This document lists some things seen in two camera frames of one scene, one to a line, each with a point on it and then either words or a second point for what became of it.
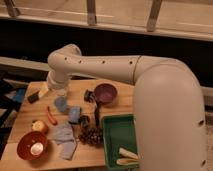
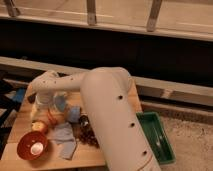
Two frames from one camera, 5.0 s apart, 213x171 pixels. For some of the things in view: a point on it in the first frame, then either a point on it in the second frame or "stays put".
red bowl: (25, 142) stays put
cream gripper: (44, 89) → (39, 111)
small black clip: (84, 120) stays put
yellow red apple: (38, 125) stays put
